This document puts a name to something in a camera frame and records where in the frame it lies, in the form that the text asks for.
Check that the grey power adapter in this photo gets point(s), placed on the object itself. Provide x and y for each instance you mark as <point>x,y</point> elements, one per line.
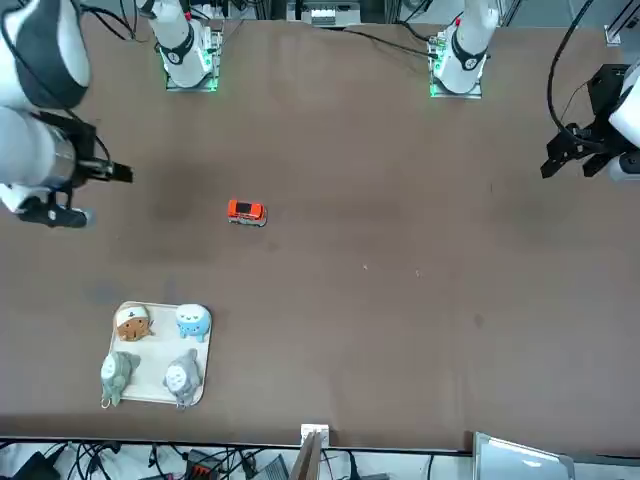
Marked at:
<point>275,469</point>

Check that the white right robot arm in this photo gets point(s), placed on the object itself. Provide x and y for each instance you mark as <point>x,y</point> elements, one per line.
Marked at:
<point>30,150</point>

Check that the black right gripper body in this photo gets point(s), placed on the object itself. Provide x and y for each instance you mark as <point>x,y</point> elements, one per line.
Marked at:
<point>82,155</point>

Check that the grey metal box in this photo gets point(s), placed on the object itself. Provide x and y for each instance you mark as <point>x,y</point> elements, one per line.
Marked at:
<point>520,460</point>

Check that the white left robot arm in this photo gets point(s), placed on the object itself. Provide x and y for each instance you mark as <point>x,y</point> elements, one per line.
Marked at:
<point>467,45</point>

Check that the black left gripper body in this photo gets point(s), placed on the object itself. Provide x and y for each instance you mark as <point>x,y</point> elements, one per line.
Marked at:
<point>605,95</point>

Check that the beige plastic tray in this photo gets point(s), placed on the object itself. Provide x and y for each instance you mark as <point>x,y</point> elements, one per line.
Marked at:
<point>152,365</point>

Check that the aluminium camera post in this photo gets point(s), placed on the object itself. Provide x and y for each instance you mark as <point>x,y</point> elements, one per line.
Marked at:
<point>307,460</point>

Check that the orange-and-blue toy bus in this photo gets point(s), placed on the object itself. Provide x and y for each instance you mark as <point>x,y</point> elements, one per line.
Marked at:
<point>245,210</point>

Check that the black orange power plug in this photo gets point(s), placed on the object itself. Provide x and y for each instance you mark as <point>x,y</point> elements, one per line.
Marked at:
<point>200,469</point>

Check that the grey plush toy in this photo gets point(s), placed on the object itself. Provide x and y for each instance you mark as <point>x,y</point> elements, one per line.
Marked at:
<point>182,375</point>

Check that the grey-green plush toy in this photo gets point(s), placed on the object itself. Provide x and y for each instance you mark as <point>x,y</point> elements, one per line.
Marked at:
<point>117,375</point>

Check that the black power adapter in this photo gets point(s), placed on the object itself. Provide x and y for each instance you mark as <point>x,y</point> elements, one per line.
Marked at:
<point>32,467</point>

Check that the blue round plush toy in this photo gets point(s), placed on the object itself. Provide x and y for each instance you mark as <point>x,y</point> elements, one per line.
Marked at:
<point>192,325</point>

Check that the brown plush toy white hat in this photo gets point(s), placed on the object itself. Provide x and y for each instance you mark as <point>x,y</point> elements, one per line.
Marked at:
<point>132,327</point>

